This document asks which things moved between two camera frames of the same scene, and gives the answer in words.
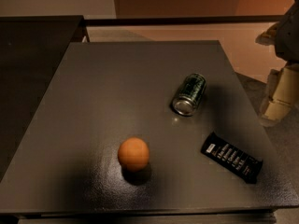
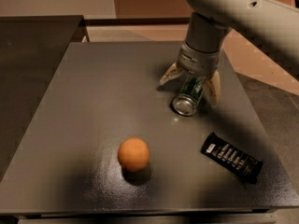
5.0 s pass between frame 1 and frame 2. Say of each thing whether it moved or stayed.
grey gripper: moved
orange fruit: stayed
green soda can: stayed
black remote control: stayed
